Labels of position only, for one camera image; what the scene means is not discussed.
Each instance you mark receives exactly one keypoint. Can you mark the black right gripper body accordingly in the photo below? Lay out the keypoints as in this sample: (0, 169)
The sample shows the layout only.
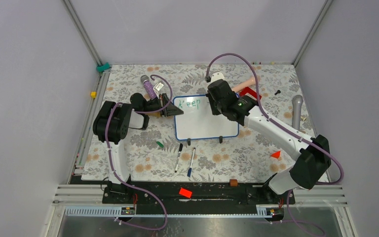
(216, 108)

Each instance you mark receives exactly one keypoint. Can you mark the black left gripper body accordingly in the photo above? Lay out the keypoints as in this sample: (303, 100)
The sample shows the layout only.
(162, 99)

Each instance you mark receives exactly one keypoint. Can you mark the blue framed whiteboard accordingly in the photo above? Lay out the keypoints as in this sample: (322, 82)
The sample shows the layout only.
(197, 122)

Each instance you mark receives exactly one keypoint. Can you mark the green marker cap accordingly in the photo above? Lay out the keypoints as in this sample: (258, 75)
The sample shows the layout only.
(160, 144)

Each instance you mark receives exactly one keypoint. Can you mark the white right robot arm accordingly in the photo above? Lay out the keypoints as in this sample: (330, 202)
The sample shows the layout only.
(311, 155)

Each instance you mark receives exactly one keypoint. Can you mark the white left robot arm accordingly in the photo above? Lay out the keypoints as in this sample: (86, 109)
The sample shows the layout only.
(112, 123)

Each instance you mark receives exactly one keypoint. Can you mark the black whiteboard marker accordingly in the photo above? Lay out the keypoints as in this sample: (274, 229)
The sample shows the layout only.
(178, 157)

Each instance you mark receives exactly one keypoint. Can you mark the blue whiteboard marker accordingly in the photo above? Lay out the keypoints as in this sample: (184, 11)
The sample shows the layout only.
(191, 162)

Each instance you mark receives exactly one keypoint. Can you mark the purple glitter microphone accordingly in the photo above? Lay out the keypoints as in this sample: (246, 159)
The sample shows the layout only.
(145, 80)

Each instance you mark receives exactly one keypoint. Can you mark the pink microphone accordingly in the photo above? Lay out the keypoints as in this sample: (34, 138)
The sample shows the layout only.
(250, 82)

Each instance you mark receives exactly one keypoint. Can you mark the floral patterned table mat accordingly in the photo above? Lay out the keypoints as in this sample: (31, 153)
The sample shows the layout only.
(245, 157)

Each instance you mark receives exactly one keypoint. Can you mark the silver microphone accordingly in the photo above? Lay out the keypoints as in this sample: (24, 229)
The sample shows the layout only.
(297, 103)

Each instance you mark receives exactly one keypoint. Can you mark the red triangular block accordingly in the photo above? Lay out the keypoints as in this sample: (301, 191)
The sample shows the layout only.
(276, 155)

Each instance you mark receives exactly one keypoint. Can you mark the yellow small cube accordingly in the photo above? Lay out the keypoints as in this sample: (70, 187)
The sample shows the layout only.
(93, 94)

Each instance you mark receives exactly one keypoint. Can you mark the red flat card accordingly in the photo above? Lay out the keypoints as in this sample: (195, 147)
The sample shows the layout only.
(185, 193)

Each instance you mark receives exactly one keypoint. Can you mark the teal corner clamp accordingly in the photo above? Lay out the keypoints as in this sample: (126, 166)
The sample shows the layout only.
(103, 67)

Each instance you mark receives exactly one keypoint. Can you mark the brown small block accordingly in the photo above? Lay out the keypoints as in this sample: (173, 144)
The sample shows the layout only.
(233, 182)

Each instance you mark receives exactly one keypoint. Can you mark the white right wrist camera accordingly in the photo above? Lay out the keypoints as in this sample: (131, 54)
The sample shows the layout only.
(216, 76)

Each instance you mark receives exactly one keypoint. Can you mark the red rectangular frame block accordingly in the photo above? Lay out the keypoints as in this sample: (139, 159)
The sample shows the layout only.
(247, 91)

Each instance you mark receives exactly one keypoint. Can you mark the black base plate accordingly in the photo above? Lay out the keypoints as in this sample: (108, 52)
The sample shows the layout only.
(207, 198)

